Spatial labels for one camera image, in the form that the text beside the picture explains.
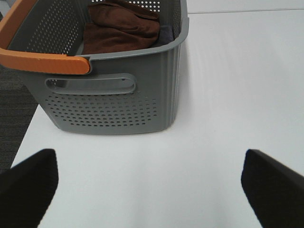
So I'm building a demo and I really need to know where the grey perforated basket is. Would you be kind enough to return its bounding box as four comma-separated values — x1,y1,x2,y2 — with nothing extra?
8,0,189,135

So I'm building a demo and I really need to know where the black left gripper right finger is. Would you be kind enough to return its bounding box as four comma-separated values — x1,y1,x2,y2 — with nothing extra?
241,149,304,228

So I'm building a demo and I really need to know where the grey towel in basket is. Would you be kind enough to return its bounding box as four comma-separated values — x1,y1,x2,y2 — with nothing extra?
154,25,174,47

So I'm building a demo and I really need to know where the orange basket handle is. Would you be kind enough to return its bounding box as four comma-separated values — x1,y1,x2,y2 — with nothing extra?
0,0,90,75

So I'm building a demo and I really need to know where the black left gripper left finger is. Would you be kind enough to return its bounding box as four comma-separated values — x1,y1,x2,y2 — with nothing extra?
0,149,58,228

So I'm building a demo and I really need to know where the brown towel in basket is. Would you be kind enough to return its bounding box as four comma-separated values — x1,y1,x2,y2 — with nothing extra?
82,0,160,55

